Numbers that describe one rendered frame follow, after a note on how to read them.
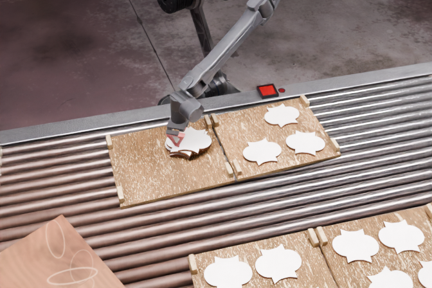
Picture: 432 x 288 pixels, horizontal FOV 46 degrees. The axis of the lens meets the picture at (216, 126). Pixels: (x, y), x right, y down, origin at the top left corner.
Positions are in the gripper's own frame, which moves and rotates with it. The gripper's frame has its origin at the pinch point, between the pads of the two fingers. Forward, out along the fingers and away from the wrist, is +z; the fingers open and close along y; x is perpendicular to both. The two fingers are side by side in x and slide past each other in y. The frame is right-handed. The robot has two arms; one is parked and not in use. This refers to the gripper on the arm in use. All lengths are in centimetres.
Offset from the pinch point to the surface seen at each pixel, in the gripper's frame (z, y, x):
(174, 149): 1.4, -5.2, 0.5
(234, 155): 5.3, 0.4, -20.9
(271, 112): 3.3, 26.6, -31.3
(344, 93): 5, 49, -61
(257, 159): 4.0, -0.8, -29.7
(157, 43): 96, 201, 75
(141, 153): 6.2, -5.8, 13.2
